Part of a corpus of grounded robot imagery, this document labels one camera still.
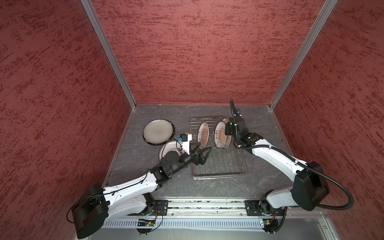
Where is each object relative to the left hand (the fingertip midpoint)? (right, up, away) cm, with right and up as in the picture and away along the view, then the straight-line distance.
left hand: (206, 149), depth 71 cm
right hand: (+14, +11, +15) cm, 23 cm away
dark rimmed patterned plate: (-24, 0, +25) cm, 35 cm away
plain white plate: (-33, +6, +33) cm, 47 cm away
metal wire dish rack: (+13, -11, +19) cm, 26 cm away
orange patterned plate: (+11, +1, +20) cm, 23 cm away
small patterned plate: (-1, +4, +24) cm, 25 cm away
